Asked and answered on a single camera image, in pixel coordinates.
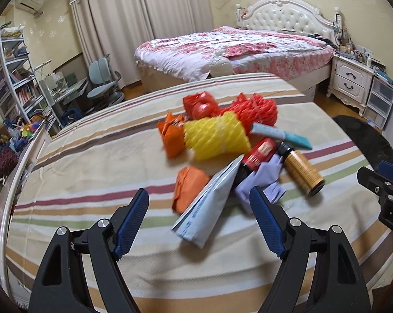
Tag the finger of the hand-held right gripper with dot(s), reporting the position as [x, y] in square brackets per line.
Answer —
[371, 181]
[392, 171]

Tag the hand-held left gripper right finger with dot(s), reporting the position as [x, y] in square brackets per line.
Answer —
[265, 221]

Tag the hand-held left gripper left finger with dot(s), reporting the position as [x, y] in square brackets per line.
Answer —
[131, 225]

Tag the purple glove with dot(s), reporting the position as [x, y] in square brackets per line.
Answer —
[265, 177]

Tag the black lined waste bin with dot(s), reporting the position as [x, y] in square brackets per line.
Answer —
[363, 137]

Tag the white mailer envelope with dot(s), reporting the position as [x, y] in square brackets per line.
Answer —
[209, 208]

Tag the gold bottle with black cap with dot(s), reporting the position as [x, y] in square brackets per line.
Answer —
[302, 169]

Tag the red bottle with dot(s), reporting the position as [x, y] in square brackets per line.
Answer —
[260, 153]

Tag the orange plastic bag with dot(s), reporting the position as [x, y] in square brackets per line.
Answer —
[188, 186]

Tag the teal tube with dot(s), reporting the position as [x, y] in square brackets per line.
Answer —
[281, 134]

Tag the yellow foam fruit net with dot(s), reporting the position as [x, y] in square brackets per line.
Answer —
[212, 135]

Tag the red foam fruit net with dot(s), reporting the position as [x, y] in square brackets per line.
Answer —
[255, 111]

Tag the clear plastic drawer unit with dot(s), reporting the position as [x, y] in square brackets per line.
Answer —
[379, 101]

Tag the crumpled orange snack wrapper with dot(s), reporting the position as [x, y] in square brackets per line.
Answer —
[172, 137]

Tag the white nightstand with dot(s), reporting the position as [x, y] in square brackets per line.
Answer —
[349, 78]

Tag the blue crate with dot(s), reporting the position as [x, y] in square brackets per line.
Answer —
[72, 116]

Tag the group of small bottles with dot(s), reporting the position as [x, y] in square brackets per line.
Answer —
[356, 50]

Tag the red plastic bag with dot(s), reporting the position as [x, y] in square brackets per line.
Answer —
[199, 104]

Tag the pile of colourful toys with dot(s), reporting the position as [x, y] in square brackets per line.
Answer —
[17, 133]

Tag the white study desk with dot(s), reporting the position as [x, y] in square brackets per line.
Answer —
[69, 89]

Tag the grey desk chair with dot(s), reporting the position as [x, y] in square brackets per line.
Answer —
[100, 71]

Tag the floral quilt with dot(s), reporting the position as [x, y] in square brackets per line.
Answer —
[248, 45]

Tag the white bookshelf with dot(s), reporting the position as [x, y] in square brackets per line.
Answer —
[17, 81]

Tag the white tufted bed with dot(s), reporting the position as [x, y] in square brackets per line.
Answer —
[287, 16]

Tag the beige curtain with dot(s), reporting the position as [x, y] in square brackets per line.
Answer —
[177, 0]
[111, 9]

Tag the white air conditioner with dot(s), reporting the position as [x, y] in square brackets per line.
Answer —
[28, 1]

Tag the white bed rail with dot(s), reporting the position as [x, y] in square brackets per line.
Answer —
[18, 176]

